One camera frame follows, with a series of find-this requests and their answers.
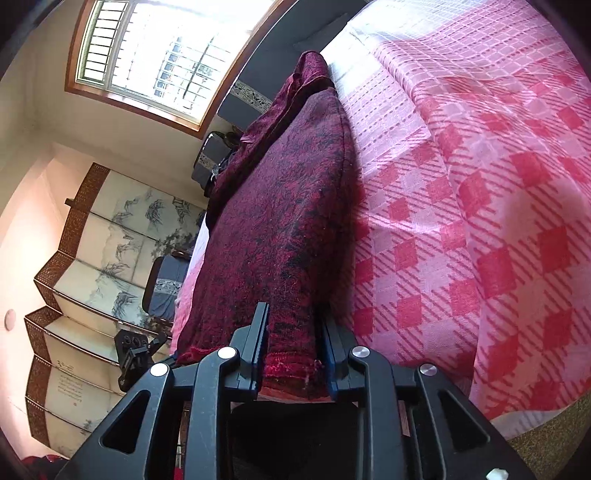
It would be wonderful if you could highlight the ink painting folding screen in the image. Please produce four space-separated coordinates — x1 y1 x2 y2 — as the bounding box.
23 161 206 450

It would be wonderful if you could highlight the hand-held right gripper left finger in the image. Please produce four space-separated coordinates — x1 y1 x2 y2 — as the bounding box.
53 302 271 480

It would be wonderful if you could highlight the grey cushioned wooden chair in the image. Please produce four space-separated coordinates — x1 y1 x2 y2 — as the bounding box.
191 130 245 197
141 249 195 330

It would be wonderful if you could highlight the dark grey pillow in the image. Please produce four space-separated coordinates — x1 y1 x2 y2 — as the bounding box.
291 13 354 56

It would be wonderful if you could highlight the dark red floral garment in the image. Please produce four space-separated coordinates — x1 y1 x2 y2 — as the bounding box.
174 50 370 401

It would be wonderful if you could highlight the person's red and black clothing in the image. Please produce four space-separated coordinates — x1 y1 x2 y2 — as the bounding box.
18 455 70 480

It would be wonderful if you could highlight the wooden framed barred window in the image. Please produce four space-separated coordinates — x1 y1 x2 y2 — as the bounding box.
65 0 296 139

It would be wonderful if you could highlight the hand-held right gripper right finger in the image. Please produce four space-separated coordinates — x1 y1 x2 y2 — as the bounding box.
321 316 539 480

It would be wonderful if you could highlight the dark grey patterned headboard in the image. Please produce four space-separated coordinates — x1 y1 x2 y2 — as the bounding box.
216 0 370 130

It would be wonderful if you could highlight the pink checked blanket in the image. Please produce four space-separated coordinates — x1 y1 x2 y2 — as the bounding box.
171 0 591 439

